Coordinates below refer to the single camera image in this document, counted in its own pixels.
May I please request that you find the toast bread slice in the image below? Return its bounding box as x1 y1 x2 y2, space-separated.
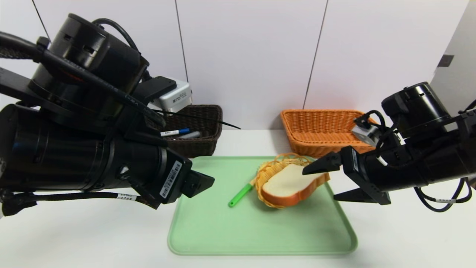
261 164 330 208

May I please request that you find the white marker with blue cap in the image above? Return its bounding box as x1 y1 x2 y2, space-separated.
160 128 190 137

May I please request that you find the light green plastic tray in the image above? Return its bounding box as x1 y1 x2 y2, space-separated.
167 156 358 256

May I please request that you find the yellow spatula with green handle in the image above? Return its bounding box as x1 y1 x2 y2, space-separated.
228 178 257 208

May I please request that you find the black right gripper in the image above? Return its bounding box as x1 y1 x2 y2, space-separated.
302 145 429 205

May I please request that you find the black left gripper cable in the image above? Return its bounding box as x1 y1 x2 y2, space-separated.
0 190 162 217

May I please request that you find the orange rectangular wicker basket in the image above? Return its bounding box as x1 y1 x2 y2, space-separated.
280 109 376 159

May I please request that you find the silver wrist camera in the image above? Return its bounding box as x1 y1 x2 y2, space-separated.
147 76 193 113
351 115 380 146

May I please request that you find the dark brown wicker basket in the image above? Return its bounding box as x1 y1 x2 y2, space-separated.
160 105 223 159

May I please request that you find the black left wrist camera cable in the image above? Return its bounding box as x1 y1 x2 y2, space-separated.
0 18 166 127

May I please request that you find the small round yellow wicker basket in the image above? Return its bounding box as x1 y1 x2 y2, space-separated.
255 153 316 209

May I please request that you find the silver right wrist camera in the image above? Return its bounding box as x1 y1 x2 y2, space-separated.
351 115 380 146

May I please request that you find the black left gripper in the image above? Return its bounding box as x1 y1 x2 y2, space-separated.
107 137 215 210

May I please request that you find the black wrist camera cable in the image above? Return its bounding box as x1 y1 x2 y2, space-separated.
353 110 395 166
0 18 166 127

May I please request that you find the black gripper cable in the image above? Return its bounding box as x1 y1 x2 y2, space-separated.
414 178 473 213
0 190 162 217

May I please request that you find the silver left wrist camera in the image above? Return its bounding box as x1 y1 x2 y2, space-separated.
147 76 193 113

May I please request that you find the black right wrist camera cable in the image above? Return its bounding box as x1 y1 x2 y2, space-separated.
353 110 395 166

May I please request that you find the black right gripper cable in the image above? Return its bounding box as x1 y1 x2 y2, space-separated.
414 178 473 213

